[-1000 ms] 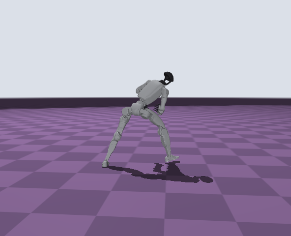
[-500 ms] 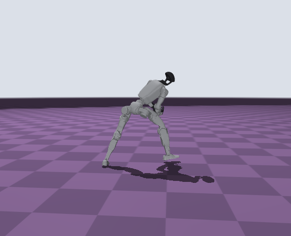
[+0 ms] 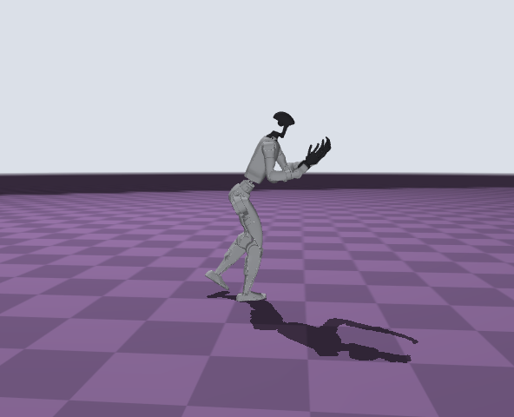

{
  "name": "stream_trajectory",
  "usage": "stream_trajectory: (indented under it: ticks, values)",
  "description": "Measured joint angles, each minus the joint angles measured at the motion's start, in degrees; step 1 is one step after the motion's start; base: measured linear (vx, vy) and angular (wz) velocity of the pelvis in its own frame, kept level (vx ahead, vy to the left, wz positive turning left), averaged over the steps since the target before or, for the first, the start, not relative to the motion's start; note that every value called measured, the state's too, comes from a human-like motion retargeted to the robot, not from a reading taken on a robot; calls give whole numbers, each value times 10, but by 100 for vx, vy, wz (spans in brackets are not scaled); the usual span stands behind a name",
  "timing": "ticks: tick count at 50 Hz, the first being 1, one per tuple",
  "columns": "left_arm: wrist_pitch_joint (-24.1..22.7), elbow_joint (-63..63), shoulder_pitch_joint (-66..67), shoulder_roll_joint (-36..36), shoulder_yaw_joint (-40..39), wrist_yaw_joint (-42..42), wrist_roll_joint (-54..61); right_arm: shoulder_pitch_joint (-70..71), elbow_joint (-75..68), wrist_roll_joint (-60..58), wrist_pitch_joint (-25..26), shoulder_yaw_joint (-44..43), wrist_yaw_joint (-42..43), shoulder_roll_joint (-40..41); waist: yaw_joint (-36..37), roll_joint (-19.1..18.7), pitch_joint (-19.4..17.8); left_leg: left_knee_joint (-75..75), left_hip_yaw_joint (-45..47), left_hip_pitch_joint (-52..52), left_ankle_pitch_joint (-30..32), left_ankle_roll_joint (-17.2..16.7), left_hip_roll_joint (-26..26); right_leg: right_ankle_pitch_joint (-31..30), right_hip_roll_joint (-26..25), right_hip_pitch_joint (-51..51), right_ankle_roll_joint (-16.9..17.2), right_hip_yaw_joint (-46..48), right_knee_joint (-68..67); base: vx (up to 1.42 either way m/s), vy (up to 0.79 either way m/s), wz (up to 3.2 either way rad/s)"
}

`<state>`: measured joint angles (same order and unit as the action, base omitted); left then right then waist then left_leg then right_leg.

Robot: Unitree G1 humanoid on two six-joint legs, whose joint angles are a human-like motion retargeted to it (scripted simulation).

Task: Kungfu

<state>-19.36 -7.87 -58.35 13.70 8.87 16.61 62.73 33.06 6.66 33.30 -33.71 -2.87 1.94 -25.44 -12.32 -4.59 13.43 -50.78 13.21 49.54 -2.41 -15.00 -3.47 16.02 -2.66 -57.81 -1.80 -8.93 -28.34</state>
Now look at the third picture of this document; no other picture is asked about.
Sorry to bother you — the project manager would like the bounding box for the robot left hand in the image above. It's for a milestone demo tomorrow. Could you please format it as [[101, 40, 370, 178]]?
[[315, 137, 331, 164]]

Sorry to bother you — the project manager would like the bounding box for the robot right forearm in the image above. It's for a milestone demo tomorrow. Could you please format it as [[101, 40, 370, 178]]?
[[269, 164, 308, 182]]

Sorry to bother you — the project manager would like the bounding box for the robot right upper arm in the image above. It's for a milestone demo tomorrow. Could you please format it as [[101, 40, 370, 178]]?
[[261, 141, 278, 183]]

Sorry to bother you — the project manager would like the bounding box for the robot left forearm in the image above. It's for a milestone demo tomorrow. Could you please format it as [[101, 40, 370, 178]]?
[[292, 159, 318, 168]]

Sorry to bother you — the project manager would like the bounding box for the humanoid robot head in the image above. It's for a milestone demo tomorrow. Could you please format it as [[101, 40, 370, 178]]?
[[266, 111, 295, 142]]

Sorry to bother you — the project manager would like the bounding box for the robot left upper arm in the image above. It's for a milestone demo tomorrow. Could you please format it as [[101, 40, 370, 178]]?
[[276, 148, 294, 171]]

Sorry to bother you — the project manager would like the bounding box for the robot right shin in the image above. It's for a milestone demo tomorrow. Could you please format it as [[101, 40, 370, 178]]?
[[242, 245, 263, 295]]

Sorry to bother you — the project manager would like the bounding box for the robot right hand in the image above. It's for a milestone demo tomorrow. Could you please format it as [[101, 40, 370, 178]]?
[[298, 143, 326, 169]]

